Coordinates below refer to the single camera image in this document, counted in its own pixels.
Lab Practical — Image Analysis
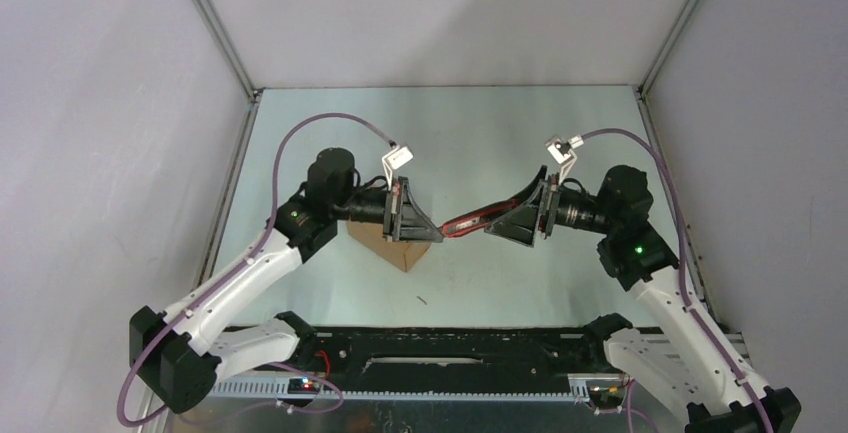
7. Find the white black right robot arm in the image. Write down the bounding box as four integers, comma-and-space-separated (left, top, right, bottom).
484, 165, 801, 432

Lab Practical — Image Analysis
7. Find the brown cardboard express box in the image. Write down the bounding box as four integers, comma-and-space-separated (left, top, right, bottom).
346, 221, 431, 273

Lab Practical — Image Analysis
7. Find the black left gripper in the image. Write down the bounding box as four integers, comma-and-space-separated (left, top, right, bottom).
331, 177, 442, 243

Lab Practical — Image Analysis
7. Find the red black utility knife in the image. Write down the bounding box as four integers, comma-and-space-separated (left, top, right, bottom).
441, 199, 519, 239

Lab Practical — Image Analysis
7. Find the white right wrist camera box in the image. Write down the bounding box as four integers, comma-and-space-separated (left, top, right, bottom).
545, 135, 584, 184

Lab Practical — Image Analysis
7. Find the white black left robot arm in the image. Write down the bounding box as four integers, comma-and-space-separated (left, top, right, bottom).
129, 145, 443, 414

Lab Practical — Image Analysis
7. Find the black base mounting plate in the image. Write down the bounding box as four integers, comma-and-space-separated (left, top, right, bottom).
253, 310, 651, 397

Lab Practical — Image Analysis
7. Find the aluminium frame rail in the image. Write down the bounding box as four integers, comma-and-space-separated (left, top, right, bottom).
132, 330, 770, 433

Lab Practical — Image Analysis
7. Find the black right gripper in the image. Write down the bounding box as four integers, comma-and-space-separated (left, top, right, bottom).
485, 166, 617, 246

